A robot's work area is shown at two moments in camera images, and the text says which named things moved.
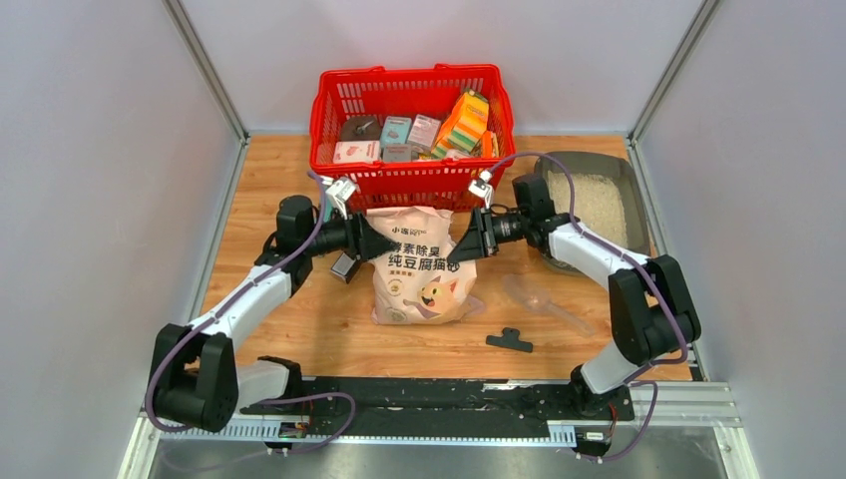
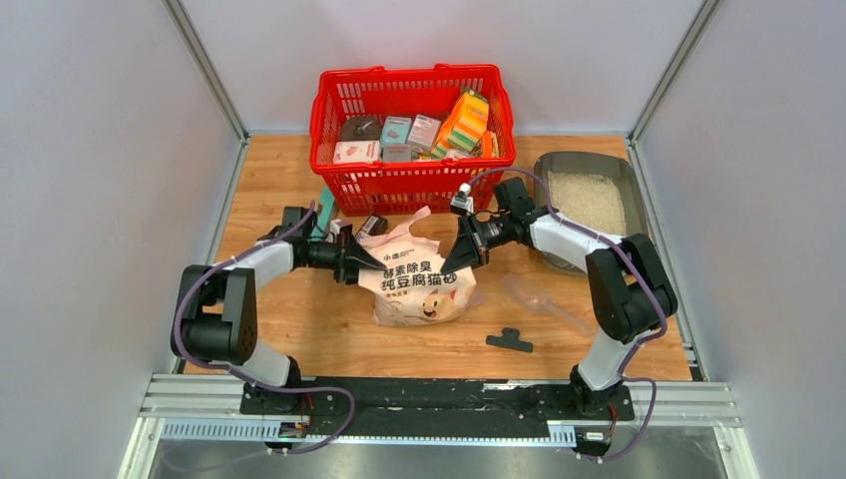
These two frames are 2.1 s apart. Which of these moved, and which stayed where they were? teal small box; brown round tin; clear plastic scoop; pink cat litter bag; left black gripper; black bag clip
Moved: left black gripper; pink cat litter bag
Stayed: clear plastic scoop; teal small box; black bag clip; brown round tin
